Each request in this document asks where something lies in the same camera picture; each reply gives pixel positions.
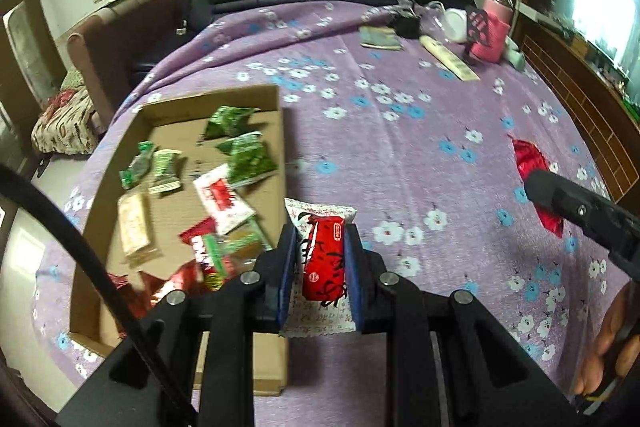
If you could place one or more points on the green booklet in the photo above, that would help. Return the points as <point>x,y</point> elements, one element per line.
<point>380,38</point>

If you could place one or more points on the clear green striped biscuit packet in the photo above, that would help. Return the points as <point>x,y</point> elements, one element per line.
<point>240,244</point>

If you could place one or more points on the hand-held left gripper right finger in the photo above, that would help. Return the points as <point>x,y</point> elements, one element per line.
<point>356,277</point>

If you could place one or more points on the beige snack bar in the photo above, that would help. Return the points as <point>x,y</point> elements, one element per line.
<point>135,224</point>

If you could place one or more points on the wooden television cabinet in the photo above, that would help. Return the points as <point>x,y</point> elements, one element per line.
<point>575,82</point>

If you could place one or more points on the cardboard box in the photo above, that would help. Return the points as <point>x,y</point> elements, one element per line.
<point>175,142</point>

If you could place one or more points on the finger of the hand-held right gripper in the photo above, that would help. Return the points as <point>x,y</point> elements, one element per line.
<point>575,204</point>

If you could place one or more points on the red snack bar packet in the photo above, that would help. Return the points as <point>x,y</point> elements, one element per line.
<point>197,239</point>

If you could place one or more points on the white jar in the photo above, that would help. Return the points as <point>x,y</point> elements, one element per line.
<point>456,26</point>

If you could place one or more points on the floral cushion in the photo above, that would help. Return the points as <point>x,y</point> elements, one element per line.
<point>62,122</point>

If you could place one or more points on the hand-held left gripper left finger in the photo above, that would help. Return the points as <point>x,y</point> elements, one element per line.
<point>287,277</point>

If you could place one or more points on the purple floral tablecloth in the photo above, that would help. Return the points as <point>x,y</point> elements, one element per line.
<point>400,132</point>

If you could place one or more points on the small green snack packet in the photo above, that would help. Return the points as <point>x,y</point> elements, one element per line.
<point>227,121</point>

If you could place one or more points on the black remote control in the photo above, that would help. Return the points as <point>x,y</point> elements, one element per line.
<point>552,25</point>

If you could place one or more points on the large green pea snack packet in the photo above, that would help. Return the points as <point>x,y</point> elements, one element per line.
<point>250,159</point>

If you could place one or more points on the clear plastic cup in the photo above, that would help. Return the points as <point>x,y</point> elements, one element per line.
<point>432,19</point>

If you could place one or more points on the green and white candy packet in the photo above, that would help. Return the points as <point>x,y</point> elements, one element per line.
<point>137,167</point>
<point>165,169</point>

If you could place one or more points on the brown armchair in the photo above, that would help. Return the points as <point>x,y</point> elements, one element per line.
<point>125,42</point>

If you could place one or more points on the red foil snack packet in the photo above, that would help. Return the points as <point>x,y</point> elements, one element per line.
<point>530,159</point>
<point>122,289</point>
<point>172,282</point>

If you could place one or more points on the wooden glass door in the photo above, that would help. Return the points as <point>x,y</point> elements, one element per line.
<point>25,37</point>

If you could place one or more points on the pink thermos bottle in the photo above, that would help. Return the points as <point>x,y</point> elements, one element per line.
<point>497,34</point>

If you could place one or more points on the light green cloth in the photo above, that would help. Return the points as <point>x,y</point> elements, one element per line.
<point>515,56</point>

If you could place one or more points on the person's right hand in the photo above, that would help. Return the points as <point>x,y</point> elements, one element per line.
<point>605,332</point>

